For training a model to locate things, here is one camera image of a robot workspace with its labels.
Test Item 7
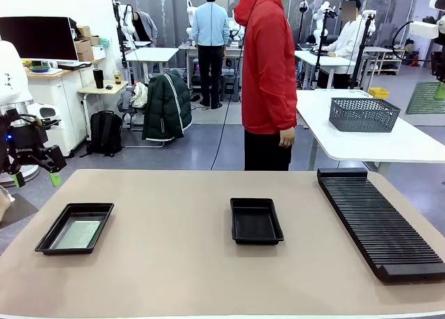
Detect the person in red jacket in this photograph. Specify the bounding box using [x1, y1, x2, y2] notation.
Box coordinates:
[233, 0, 309, 172]

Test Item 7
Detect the green perforated circuit board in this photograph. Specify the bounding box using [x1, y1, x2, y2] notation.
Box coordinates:
[55, 220, 103, 250]
[405, 81, 445, 115]

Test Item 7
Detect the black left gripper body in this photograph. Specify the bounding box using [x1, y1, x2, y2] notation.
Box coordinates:
[0, 110, 49, 174]

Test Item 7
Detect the grey metal base plate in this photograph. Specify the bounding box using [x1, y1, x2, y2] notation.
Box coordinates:
[0, 193, 40, 230]

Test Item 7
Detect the black camera tripod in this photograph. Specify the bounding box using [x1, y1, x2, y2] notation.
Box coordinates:
[349, 13, 376, 90]
[311, 8, 332, 90]

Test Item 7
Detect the black keyboard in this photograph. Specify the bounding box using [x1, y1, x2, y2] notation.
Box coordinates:
[57, 62, 93, 72]

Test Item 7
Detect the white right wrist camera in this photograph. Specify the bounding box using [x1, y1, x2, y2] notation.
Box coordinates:
[408, 19, 440, 40]

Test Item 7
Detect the white desk with metal legs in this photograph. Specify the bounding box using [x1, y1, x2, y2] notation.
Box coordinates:
[124, 47, 180, 84]

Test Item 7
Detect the wide cardboard box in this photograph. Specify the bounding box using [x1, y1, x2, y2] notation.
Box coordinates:
[74, 39, 93, 54]

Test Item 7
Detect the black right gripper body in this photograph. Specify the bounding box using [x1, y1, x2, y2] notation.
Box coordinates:
[430, 49, 445, 84]

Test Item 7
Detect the grey step stool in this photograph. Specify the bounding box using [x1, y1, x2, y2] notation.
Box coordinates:
[222, 74, 241, 103]

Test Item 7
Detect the person's right forearm red sleeve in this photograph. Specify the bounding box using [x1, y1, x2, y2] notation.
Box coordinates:
[277, 85, 299, 131]

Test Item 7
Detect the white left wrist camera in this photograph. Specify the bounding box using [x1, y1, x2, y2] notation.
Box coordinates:
[33, 103, 65, 131]

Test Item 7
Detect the person in white hoodie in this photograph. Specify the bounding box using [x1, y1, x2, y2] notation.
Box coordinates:
[323, 0, 371, 90]

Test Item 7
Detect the dark green puffer jacket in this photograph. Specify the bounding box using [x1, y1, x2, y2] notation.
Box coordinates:
[141, 70, 193, 142]

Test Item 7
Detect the man in light blue sweater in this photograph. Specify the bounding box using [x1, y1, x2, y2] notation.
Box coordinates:
[191, 0, 232, 110]

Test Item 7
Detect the black backpack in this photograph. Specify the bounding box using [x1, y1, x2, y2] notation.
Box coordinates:
[79, 110, 124, 158]

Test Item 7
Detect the person in grey hoodie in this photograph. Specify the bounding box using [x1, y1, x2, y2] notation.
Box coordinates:
[131, 10, 159, 49]

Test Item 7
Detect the black plastic ESD tray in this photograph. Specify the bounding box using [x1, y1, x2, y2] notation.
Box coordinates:
[34, 202, 115, 256]
[229, 197, 285, 245]

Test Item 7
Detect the long white background desk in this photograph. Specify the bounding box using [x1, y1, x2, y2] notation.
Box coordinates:
[294, 49, 359, 90]

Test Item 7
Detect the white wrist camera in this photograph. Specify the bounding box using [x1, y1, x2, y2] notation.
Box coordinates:
[408, 19, 440, 40]
[33, 103, 65, 131]

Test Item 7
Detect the small wooden side table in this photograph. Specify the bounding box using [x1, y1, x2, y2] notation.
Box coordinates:
[78, 79, 130, 125]

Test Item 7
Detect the metal shelf rack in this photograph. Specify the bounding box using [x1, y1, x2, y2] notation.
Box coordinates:
[377, 47, 406, 76]

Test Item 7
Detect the person's right hand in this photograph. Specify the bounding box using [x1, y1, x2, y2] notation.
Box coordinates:
[279, 126, 297, 149]

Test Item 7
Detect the white cabinet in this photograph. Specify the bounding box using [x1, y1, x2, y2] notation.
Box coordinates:
[24, 63, 92, 158]

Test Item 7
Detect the grey plastic woven basket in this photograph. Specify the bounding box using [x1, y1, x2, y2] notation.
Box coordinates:
[328, 97, 402, 133]

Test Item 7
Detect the black slotted board rack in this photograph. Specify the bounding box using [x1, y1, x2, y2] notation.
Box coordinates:
[316, 167, 444, 284]

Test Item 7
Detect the black tumbler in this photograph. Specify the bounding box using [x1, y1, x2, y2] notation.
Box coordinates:
[92, 68, 105, 90]

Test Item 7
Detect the beige bag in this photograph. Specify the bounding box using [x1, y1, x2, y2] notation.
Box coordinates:
[131, 81, 150, 110]

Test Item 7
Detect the black computer monitor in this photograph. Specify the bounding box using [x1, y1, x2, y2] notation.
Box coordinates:
[0, 16, 79, 63]

